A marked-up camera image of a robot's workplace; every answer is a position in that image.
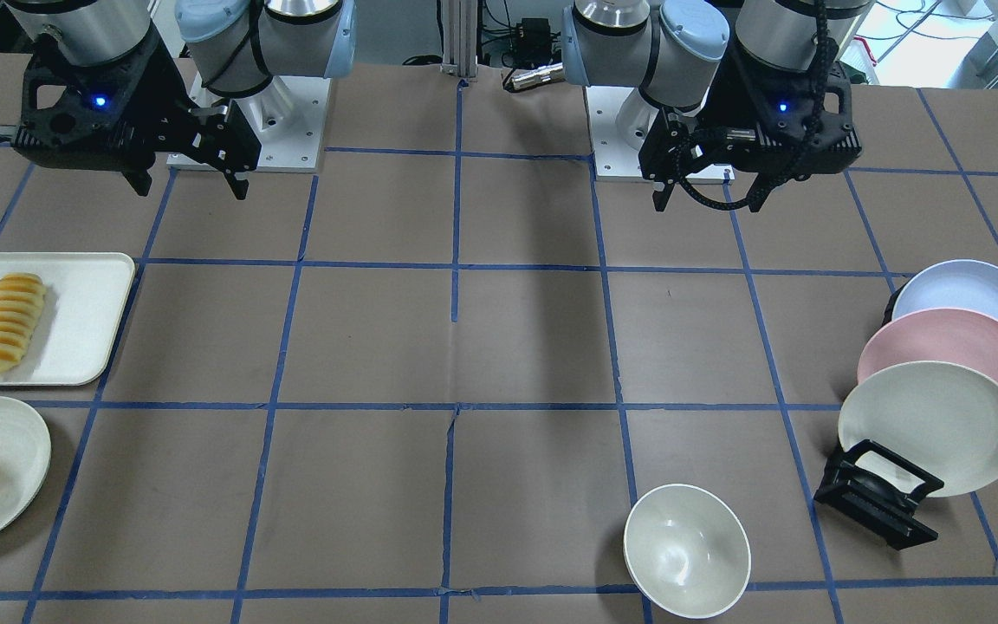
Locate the black plate rack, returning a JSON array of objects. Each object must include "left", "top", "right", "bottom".
[{"left": 814, "top": 439, "right": 945, "bottom": 550}]

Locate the white bowl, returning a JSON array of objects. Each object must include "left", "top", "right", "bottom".
[{"left": 623, "top": 484, "right": 752, "bottom": 620}]

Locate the white rectangular tray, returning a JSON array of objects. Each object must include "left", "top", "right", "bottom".
[{"left": 0, "top": 252, "right": 136, "bottom": 387}]

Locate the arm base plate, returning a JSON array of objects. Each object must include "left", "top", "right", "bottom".
[
  {"left": 585, "top": 86, "right": 658, "bottom": 183},
  {"left": 189, "top": 75, "right": 335, "bottom": 178}
]

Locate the yellow ridged bread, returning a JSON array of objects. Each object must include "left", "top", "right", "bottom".
[{"left": 0, "top": 272, "right": 48, "bottom": 374}]

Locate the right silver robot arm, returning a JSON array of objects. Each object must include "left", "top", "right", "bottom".
[{"left": 0, "top": 1, "right": 355, "bottom": 200}]

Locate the pink plate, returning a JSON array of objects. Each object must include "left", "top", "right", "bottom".
[{"left": 856, "top": 308, "right": 998, "bottom": 383}]

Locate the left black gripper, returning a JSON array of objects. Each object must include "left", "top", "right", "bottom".
[{"left": 638, "top": 52, "right": 862, "bottom": 213}]

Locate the cream plate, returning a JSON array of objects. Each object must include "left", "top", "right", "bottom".
[{"left": 837, "top": 361, "right": 998, "bottom": 497}]

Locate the blue plate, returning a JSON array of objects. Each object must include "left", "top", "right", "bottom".
[{"left": 883, "top": 259, "right": 998, "bottom": 324}]

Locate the black corrugated cable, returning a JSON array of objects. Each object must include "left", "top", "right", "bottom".
[{"left": 671, "top": 0, "right": 842, "bottom": 212}]

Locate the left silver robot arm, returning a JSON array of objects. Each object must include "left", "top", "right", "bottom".
[{"left": 561, "top": 1, "right": 872, "bottom": 213}]

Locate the aluminium frame post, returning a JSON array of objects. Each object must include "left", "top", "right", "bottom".
[{"left": 438, "top": 0, "right": 480, "bottom": 82}]

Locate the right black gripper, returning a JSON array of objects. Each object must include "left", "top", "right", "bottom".
[{"left": 11, "top": 27, "right": 261, "bottom": 201}]

